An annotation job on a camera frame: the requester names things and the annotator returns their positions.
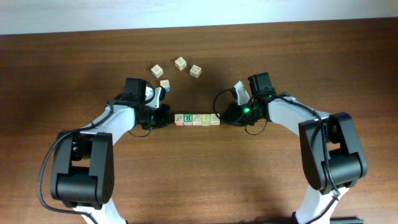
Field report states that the green sided picture block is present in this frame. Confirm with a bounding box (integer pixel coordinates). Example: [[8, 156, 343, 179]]
[[192, 114, 202, 126]]

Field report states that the green letter R block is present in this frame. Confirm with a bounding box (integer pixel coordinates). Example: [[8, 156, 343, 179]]
[[183, 113, 193, 126]]

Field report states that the blue sided wooden block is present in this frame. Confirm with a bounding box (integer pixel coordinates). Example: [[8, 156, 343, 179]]
[[150, 65, 164, 78]]

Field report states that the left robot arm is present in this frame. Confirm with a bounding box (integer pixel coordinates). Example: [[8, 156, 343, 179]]
[[43, 78, 173, 223]]

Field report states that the yellow letter wooden block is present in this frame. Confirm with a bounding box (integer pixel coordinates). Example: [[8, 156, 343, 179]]
[[201, 114, 211, 126]]

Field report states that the plain white wooden block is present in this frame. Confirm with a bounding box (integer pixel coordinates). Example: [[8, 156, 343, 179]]
[[210, 114, 220, 126]]

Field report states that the animal picture wooden block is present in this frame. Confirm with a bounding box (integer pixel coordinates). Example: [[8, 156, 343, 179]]
[[190, 65, 202, 78]]

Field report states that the leaf picture wooden block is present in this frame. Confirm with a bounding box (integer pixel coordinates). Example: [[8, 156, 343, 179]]
[[174, 114, 184, 126]]

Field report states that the number four blue block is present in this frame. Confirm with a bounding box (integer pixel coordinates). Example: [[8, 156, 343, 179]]
[[160, 80, 170, 92]]

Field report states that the black base bracket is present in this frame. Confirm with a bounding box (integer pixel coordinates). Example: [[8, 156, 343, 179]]
[[330, 218, 364, 224]]

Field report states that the red sided wooden block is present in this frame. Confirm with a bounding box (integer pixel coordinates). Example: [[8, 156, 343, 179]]
[[175, 57, 187, 70]]

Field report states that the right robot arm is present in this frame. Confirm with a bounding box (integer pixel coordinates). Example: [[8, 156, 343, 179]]
[[216, 72, 368, 223]]

